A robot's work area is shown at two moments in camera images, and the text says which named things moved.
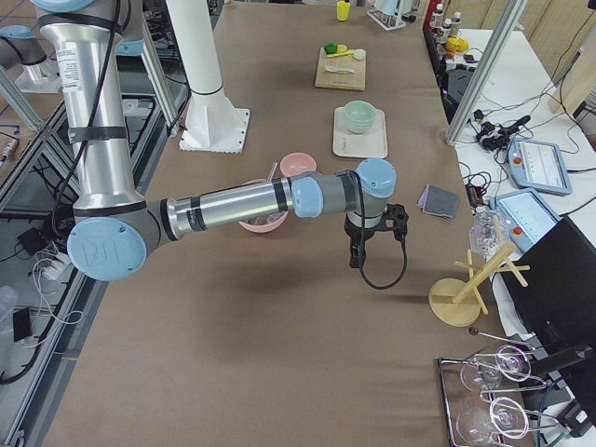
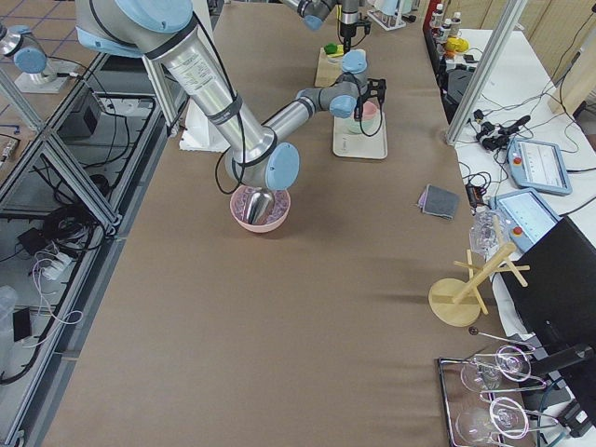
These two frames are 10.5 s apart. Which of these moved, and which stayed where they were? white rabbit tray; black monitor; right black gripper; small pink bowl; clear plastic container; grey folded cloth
Moved: right black gripper; small pink bowl
Stayed: grey folded cloth; white rabbit tray; clear plastic container; black monitor
